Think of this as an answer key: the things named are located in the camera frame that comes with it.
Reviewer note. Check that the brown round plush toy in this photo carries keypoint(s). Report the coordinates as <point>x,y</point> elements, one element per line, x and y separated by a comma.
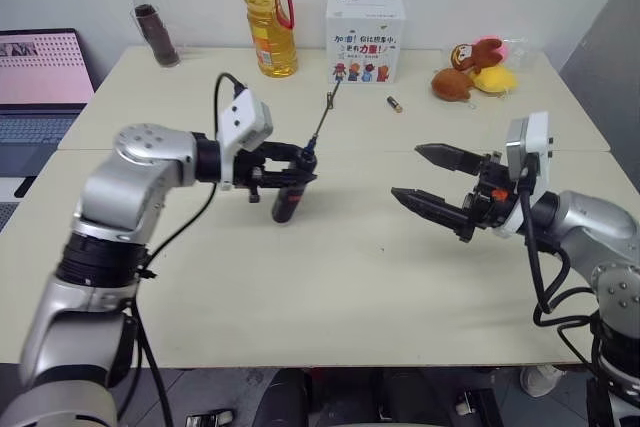
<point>450,84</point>

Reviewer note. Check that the yellow plush toy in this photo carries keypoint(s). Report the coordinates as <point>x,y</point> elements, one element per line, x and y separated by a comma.
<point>495,79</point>

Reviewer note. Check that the pink plush toy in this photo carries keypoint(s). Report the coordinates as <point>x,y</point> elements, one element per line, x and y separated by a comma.
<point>502,49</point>

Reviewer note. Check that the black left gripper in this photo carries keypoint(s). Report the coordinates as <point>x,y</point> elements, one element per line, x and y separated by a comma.
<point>247,169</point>

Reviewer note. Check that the black rounded shape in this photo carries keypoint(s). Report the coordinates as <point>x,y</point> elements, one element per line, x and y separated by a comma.
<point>285,399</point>

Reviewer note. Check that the yellow cooking oil bottle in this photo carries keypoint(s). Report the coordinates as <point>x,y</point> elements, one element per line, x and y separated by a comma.
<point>267,22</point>

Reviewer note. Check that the grey laptop pink screen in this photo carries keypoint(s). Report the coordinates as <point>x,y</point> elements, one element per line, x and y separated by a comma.
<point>40,67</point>

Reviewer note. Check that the corked glass bottle dark liquid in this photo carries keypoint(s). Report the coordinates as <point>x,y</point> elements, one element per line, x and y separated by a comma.
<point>157,37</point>

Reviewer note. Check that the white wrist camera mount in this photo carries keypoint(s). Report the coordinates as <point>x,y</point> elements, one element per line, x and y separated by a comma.
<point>240,117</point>
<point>537,137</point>

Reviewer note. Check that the grey laptop stand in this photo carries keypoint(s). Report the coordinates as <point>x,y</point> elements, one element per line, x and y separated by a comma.
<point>12,202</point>

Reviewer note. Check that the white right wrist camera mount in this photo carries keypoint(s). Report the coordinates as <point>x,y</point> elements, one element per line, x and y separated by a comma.
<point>537,137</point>

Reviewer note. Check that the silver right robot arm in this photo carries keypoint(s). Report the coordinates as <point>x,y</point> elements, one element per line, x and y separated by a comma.
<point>595,222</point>

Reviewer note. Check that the white printed cardboard box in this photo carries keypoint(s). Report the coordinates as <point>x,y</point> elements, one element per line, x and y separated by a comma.
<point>365,22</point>

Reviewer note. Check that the grey partition panel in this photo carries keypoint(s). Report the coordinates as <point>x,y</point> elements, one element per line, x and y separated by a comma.
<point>605,47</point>

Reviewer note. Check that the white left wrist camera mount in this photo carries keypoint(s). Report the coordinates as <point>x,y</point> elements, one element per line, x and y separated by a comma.
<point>240,117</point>

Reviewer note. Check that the small gold black battery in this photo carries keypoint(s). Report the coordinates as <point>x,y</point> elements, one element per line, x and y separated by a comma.
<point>394,104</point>

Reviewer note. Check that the white floor object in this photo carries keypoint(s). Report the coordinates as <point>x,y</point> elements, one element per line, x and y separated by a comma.
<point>542,381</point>

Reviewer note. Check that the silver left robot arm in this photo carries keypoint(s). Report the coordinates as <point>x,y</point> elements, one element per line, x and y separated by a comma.
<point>125,187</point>

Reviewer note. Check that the brown monkey plush toy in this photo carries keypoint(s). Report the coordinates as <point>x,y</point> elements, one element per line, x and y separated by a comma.
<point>472,56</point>

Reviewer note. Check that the clear plastic bag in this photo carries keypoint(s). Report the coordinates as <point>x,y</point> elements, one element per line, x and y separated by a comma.
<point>522,54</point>

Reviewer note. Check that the long screwdriver bit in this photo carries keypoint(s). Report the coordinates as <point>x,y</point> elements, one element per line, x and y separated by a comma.
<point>325,114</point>

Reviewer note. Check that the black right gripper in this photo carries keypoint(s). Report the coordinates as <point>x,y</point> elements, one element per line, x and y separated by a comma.
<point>482,212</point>

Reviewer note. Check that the black screwdriver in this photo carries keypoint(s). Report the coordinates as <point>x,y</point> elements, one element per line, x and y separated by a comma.
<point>287,204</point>

